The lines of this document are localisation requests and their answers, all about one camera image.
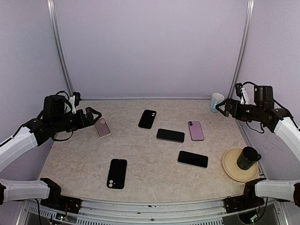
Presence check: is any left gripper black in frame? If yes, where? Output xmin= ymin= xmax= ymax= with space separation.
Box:
xmin=52 ymin=106 xmax=102 ymax=133

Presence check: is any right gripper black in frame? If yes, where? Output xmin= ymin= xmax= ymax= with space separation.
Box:
xmin=217 ymin=97 xmax=264 ymax=121

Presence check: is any purple-edged phone screen up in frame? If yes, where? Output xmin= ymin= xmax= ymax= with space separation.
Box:
xmin=156 ymin=128 xmax=185 ymax=143

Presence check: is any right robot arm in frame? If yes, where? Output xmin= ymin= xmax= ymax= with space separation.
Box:
xmin=215 ymin=83 xmax=300 ymax=208

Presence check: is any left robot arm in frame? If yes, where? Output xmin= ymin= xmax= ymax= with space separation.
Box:
xmin=0 ymin=92 xmax=102 ymax=209

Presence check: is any pink phone case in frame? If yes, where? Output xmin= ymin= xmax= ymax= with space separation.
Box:
xmin=94 ymin=118 xmax=111 ymax=138

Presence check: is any purple phone back up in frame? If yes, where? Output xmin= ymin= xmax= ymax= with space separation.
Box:
xmin=188 ymin=121 xmax=204 ymax=141

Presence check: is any white-edged phone screen up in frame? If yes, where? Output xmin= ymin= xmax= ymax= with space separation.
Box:
xmin=177 ymin=150 xmax=208 ymax=168

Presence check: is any light blue mug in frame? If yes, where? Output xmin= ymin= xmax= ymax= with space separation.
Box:
xmin=210 ymin=93 xmax=225 ymax=113

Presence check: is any beige plate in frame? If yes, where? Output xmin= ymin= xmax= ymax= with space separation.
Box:
xmin=222 ymin=148 xmax=259 ymax=183

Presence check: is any dark green mug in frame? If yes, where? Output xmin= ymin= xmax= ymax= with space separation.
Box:
xmin=237 ymin=146 xmax=262 ymax=170

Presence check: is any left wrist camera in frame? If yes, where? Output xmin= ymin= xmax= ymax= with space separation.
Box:
xmin=69 ymin=92 xmax=81 ymax=114

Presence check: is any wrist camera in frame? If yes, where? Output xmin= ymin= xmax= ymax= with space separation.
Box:
xmin=69 ymin=92 xmax=81 ymax=114
xmin=235 ymin=83 xmax=249 ymax=105

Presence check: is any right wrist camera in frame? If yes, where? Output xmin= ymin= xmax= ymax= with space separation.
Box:
xmin=235 ymin=83 xmax=249 ymax=105

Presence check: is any right aluminium frame post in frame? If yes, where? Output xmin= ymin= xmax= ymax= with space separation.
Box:
xmin=227 ymin=0 xmax=255 ymax=98

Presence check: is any aluminium frame post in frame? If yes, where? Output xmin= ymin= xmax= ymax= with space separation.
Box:
xmin=227 ymin=0 xmax=255 ymax=98
xmin=47 ymin=0 xmax=74 ymax=95

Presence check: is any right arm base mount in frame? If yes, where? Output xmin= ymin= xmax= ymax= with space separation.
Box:
xmin=224 ymin=178 xmax=266 ymax=213

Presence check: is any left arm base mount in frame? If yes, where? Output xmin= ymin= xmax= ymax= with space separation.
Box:
xmin=40 ymin=178 xmax=82 ymax=214

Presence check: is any left aluminium frame post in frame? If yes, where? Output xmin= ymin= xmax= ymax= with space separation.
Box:
xmin=47 ymin=0 xmax=74 ymax=95

